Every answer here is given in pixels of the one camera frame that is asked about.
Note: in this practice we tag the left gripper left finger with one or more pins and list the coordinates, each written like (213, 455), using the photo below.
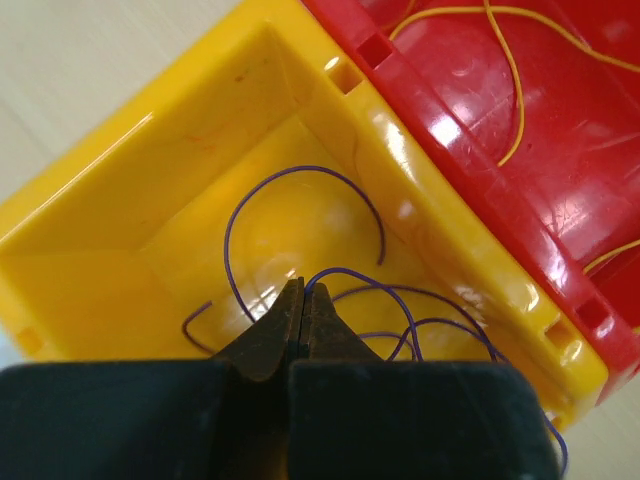
(217, 418)

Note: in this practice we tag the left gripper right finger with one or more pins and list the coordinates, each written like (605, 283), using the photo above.
(372, 419)

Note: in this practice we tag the yellow plastic bin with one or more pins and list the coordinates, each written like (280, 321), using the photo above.
(262, 155)

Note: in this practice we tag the red plastic bin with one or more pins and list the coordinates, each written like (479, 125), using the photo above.
(530, 109)

